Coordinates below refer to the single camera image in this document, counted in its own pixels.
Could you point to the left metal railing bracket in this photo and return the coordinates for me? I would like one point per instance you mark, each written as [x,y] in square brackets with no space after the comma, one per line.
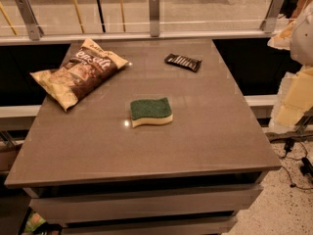
[34,30]

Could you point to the brown sea salt chip bag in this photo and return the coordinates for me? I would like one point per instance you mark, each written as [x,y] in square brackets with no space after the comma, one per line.
[87,69]

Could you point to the black rxbar chocolate bar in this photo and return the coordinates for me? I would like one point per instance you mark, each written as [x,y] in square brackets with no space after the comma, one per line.
[183,62]

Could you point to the middle metal railing bracket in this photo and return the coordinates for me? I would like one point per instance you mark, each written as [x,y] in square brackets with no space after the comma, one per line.
[154,17]

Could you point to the green and yellow sponge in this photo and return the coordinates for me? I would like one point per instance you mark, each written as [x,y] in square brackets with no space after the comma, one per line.
[150,112]

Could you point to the metal railing bracket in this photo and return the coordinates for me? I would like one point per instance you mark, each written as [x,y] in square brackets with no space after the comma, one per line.
[154,17]
[34,30]
[269,23]

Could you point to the right metal railing bracket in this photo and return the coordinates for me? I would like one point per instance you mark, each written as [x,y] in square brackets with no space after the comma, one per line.
[269,23]

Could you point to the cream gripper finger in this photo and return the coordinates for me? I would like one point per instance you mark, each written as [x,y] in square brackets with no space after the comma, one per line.
[282,40]
[294,99]

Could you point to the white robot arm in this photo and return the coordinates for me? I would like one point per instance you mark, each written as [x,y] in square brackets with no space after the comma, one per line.
[302,38]

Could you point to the green packet under table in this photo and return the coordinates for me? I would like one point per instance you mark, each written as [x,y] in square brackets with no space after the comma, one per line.
[34,221]

